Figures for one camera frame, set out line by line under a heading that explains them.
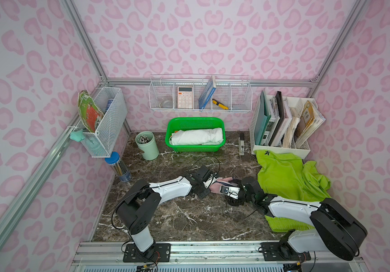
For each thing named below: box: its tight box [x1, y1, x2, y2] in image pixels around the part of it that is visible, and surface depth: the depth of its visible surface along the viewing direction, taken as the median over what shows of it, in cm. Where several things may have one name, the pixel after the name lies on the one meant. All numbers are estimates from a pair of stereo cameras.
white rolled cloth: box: [169, 127, 224, 146], surface depth 104 cm
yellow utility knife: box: [212, 98, 230, 110], surface depth 100 cm
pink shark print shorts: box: [209, 176, 239, 195], surface depth 89 cm
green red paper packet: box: [77, 89, 104, 133], surface depth 75 cm
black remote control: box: [238, 132, 245, 156], surface depth 109 cm
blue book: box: [198, 75, 217, 110], surface depth 90 cm
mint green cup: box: [134, 130, 160, 161], surface depth 102 cm
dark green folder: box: [254, 90, 272, 146], surface depth 95 cm
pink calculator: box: [177, 86, 194, 109], surface depth 97 cm
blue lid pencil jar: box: [104, 151, 132, 183], surface depth 86 cm
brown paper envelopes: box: [294, 100, 326, 149], surface depth 99 cm
